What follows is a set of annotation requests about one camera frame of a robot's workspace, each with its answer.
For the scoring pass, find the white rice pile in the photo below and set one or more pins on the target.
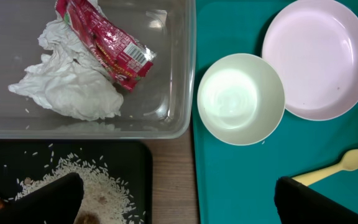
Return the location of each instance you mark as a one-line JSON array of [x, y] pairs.
[[75, 182]]

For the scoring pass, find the pale green bowl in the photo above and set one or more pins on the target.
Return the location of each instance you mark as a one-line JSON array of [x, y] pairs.
[[240, 99]]

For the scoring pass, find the red snack wrapper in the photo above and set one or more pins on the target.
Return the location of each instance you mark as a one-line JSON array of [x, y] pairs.
[[125, 59]]

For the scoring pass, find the black tray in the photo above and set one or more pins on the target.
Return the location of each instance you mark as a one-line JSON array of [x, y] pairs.
[[117, 175]]

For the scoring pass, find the pink plate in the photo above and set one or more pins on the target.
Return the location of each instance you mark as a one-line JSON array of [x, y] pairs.
[[313, 46]]

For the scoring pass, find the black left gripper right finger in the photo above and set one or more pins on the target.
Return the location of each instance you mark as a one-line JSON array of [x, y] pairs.
[[297, 203]]

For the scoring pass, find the yellow plastic spoon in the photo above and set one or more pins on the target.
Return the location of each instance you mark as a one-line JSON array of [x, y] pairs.
[[349, 162]]

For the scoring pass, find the white tissue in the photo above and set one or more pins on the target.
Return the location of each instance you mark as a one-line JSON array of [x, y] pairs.
[[70, 81]]

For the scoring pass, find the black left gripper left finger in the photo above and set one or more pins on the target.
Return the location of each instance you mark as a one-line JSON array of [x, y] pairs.
[[57, 202]]

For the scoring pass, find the teal serving tray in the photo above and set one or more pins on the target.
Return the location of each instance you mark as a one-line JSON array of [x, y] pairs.
[[236, 184]]

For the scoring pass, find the clear plastic bin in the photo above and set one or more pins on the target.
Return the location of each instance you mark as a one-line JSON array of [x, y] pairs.
[[158, 107]]

